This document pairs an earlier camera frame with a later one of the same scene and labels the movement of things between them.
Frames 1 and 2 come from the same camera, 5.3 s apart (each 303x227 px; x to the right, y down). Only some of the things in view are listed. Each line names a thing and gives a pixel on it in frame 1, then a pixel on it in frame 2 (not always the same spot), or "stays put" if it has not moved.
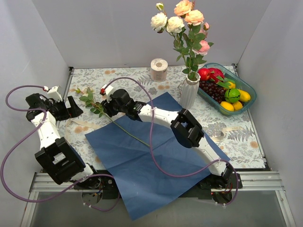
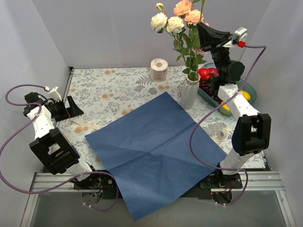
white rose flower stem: (173, 25) stays put
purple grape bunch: (215, 91) stays put
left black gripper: (66, 108) stays put
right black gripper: (107, 109) -> (218, 45)
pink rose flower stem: (87, 100) -> (198, 48)
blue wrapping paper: (146, 161) stays put
